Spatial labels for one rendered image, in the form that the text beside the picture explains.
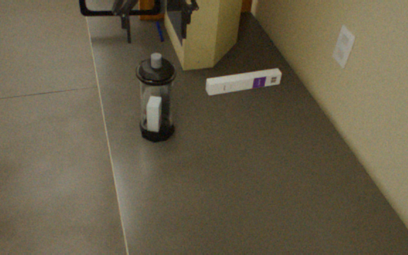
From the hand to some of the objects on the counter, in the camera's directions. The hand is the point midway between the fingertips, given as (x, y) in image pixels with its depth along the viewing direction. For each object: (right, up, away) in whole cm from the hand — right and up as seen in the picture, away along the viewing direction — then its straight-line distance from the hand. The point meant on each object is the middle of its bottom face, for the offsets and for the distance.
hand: (156, 34), depth 102 cm
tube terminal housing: (+11, +10, +60) cm, 62 cm away
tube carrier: (-3, -23, +22) cm, 32 cm away
